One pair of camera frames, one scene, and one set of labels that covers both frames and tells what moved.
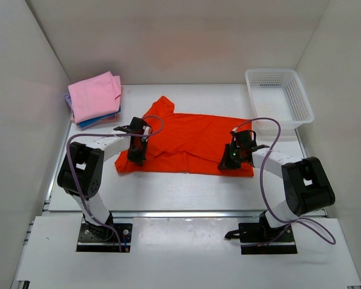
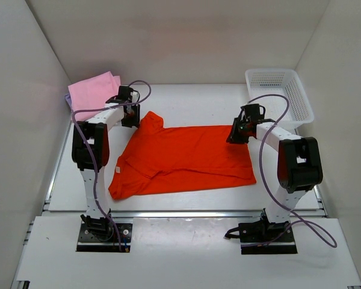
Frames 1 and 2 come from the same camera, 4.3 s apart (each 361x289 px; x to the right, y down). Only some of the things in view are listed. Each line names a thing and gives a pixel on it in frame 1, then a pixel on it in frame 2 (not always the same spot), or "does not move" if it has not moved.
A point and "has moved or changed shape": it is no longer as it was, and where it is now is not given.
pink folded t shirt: x=95 y=97 does not move
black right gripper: x=228 y=159 to x=234 y=134
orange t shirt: x=185 y=143 has moved or changed shape
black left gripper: x=137 y=152 to x=131 y=119
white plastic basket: x=277 y=94 does not move
